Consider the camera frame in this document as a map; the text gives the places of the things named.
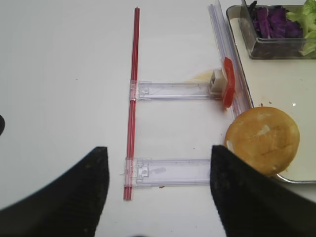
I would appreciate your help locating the left upper clear divider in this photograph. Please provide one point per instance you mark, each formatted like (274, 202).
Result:
(146, 90)

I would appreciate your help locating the left lower clear divider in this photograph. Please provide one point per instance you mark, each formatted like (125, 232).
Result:
(148, 172)

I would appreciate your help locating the white pusher block left upper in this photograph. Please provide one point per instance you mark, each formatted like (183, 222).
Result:
(217, 82)

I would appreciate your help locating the white metal tray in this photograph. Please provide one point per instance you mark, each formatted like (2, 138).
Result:
(286, 84)

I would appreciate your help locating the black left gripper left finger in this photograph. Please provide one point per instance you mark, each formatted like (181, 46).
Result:
(70, 206)

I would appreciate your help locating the purple cabbage pile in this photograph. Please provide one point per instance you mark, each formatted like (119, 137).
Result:
(272, 22)

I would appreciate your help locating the clear divider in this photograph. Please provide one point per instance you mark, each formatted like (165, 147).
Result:
(146, 90)
(148, 172)

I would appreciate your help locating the green lettuce pile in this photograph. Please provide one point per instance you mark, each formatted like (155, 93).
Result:
(306, 17)

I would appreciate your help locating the left red strip rail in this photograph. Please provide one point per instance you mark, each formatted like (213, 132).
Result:
(132, 103)

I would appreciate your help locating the clear plastic salad container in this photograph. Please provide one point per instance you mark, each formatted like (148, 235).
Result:
(269, 48)

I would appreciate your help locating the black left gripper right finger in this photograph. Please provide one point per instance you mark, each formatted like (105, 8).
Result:
(250, 204)

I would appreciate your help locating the tomato slice in left rack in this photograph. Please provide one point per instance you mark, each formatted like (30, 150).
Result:
(228, 93)

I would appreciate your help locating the bun bottom half left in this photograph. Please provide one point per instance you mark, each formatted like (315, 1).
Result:
(265, 138)

